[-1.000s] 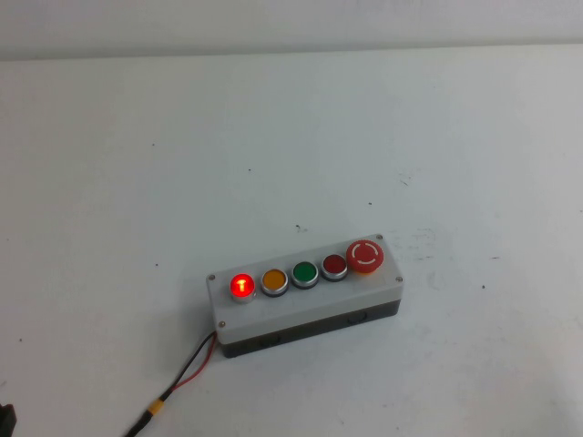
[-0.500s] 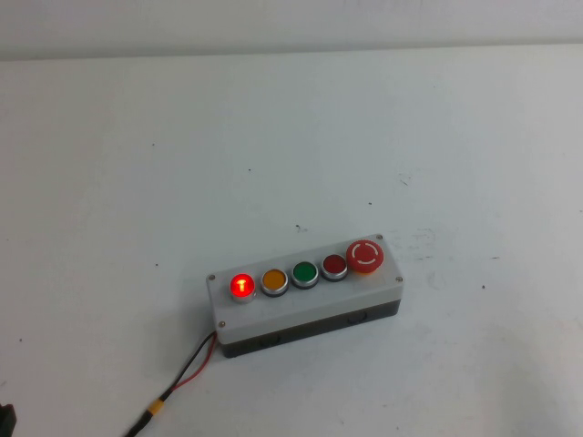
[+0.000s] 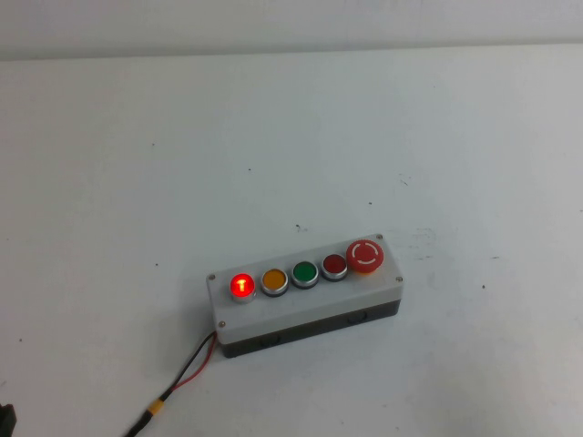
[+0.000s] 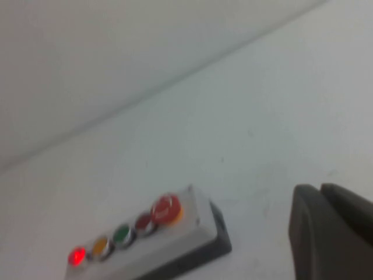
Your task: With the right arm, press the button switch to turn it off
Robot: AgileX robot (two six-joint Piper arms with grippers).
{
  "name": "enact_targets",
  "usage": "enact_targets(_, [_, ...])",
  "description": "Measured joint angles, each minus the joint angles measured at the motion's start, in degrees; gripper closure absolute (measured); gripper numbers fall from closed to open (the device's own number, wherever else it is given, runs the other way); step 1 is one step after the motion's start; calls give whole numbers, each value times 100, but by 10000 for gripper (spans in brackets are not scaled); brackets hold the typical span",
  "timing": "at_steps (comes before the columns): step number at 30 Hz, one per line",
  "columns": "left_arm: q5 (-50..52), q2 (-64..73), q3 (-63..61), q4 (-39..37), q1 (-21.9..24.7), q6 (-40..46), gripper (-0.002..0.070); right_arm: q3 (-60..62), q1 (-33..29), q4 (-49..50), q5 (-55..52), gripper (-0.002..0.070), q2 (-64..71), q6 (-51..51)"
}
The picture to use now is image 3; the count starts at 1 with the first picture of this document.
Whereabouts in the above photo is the thin black wire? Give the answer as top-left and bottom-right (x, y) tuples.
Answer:
(164, 330), (218, 394)

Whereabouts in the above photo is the thin red wire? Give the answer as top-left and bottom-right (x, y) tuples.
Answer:
(169, 337), (220, 394)

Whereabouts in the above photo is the lit red indicator lamp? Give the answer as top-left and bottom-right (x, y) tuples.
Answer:
(227, 271), (258, 305)

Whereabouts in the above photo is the yellow round push button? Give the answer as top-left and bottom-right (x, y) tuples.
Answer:
(260, 268), (290, 299)

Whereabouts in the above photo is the black sheathed cable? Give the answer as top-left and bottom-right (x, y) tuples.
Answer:
(122, 407), (159, 437)

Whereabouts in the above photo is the red round push button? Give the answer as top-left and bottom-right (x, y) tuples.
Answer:
(321, 253), (350, 282)

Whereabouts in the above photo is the grey button control box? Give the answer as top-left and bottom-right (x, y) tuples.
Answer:
(205, 233), (404, 361)

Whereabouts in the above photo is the green round push button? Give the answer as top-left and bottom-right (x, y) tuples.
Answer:
(291, 259), (321, 290)

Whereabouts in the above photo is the red mushroom emergency stop button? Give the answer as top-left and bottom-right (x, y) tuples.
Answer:
(345, 238), (384, 277)

